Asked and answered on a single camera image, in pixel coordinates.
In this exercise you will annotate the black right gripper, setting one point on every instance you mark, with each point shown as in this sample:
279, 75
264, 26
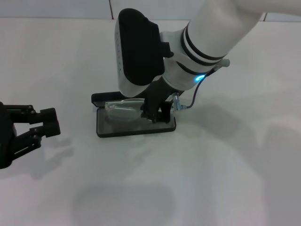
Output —
156, 96

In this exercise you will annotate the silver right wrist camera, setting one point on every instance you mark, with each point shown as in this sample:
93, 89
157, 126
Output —
138, 47

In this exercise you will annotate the clear white glasses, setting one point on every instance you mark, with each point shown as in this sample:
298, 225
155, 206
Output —
122, 114

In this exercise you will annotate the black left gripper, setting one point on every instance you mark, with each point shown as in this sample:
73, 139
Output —
7, 136

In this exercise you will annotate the black glasses case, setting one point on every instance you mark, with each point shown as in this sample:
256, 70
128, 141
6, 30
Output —
131, 129

